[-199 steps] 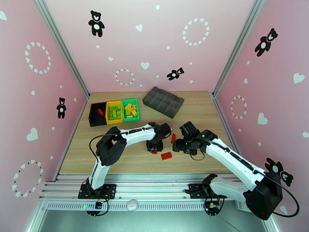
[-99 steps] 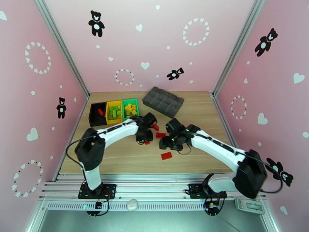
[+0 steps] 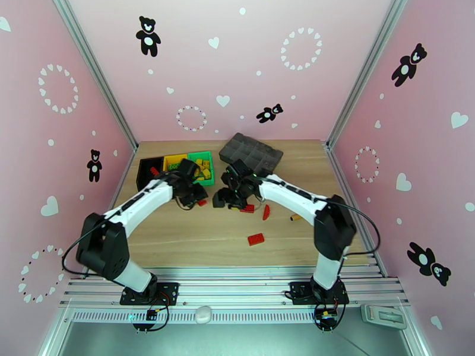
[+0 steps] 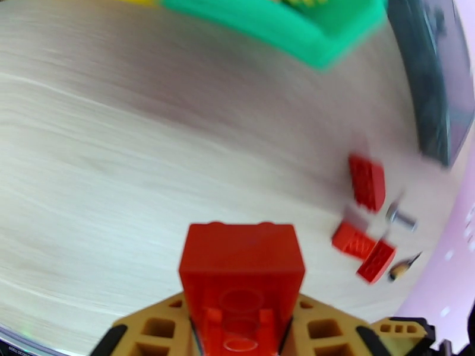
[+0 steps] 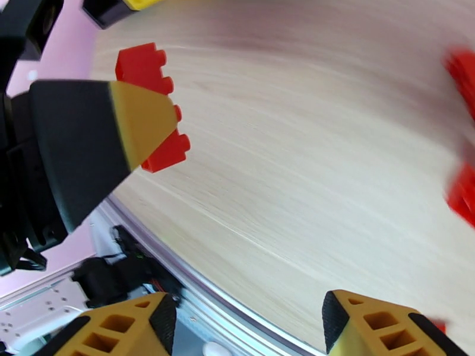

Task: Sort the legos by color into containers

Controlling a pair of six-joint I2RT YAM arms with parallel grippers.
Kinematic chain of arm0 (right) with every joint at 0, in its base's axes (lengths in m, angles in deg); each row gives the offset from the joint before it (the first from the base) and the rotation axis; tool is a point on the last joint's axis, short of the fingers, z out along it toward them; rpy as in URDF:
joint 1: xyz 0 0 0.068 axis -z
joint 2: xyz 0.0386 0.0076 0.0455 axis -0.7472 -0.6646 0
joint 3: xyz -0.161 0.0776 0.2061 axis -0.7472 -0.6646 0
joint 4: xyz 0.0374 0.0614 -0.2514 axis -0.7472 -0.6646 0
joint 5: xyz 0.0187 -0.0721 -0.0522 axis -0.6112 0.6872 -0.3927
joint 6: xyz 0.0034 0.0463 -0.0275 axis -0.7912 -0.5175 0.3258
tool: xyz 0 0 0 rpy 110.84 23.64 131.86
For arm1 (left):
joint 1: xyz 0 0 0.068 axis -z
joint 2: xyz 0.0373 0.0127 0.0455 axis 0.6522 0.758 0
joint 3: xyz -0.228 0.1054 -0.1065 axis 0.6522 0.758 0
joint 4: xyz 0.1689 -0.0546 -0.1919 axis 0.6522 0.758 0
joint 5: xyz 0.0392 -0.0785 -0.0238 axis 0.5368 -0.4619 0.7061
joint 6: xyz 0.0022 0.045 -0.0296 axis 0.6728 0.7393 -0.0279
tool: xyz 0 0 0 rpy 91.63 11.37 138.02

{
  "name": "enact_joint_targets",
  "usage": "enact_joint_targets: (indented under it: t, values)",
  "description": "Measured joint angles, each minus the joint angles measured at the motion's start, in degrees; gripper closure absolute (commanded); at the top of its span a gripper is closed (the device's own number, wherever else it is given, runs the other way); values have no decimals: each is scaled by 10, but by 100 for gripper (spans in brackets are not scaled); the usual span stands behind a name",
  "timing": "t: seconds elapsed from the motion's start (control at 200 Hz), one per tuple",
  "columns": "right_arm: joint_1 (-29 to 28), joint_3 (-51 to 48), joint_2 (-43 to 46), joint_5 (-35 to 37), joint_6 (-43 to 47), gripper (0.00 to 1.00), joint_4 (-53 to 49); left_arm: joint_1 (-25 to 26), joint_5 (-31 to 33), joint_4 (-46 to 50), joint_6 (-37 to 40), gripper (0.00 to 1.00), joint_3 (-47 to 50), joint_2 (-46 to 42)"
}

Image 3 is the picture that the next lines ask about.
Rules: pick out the red lego brick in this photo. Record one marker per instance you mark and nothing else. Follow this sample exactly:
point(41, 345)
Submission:
point(256, 239)
point(247, 209)
point(202, 203)
point(153, 170)

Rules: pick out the green lego brick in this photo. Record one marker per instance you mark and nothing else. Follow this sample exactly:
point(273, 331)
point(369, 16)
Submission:
point(172, 167)

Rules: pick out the red curved lego piece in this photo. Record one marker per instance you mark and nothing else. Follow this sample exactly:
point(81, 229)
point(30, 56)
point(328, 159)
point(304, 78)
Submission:
point(266, 212)

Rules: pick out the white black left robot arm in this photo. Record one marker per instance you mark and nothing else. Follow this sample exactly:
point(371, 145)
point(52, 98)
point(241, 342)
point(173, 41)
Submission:
point(141, 203)

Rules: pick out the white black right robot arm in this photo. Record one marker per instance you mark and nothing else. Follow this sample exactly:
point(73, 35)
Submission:
point(289, 193)

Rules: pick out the yellow plastic bin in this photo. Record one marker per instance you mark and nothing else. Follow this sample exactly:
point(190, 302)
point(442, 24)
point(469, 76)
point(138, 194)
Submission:
point(174, 157)

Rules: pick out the green plastic bin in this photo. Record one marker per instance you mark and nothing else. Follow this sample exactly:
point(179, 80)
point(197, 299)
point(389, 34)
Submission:
point(204, 155)

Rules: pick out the grey compartment organizer tray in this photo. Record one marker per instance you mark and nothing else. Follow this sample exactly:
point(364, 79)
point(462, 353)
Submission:
point(256, 151)

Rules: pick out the black plastic bin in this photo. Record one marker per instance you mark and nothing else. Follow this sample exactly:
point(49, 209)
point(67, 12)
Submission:
point(145, 177)

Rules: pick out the small brown cylinder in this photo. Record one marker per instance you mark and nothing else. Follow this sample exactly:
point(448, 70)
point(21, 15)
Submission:
point(295, 217)

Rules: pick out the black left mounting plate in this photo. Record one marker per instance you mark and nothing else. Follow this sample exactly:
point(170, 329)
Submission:
point(169, 290)

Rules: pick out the black mounting plate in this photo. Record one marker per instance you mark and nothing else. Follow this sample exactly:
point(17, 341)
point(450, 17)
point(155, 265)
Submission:
point(169, 290)
point(297, 290)

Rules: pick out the white oval object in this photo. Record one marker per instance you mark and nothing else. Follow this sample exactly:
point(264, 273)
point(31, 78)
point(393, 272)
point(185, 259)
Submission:
point(203, 314)

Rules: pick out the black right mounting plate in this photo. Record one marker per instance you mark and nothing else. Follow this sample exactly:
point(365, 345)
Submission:
point(297, 290)

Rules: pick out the perforated metal strip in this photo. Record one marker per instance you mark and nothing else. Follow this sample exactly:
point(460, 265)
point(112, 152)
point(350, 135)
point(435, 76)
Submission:
point(241, 317)

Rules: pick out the small black circuit board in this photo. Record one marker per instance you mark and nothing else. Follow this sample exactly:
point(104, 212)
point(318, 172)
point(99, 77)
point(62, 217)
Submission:
point(151, 314)

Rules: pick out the yellow power connector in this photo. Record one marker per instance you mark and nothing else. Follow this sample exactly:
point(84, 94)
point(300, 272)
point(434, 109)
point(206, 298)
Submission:
point(327, 313)

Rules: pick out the grey plastic device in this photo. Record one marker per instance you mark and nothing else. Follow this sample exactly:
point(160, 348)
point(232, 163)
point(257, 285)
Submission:
point(384, 317)

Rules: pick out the aluminium rail platform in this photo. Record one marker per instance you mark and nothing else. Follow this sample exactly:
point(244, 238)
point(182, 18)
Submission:
point(230, 288)

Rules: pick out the aluminium frame post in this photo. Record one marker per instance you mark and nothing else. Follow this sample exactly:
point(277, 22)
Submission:
point(365, 69)
point(96, 69)

